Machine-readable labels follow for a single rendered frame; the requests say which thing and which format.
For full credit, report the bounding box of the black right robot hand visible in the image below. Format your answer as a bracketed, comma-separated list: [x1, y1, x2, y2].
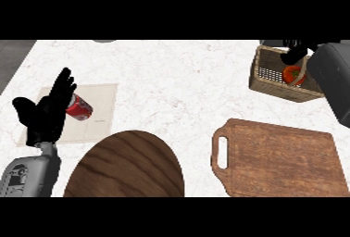
[279, 39, 322, 66]

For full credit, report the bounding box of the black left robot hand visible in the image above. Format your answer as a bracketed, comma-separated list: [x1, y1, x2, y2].
[11, 67, 80, 147]

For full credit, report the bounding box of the red tomato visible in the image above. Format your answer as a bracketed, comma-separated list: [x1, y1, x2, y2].
[282, 64, 308, 86]

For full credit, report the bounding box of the wicker basket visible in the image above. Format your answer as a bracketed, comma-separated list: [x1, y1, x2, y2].
[248, 44, 325, 104]

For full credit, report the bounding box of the dark oval wooden board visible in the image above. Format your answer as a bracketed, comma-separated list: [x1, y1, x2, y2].
[62, 130, 186, 198]

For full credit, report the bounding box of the brown wooden cutting board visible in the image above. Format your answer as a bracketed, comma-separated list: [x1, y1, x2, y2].
[210, 118, 350, 198]

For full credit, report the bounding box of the dark grey appliance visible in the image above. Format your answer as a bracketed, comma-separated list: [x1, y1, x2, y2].
[259, 39, 293, 48]

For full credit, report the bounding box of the red can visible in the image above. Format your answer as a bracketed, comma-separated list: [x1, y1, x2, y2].
[65, 93, 95, 122]

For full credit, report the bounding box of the beige placemat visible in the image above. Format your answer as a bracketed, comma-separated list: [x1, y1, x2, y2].
[15, 83, 120, 148]

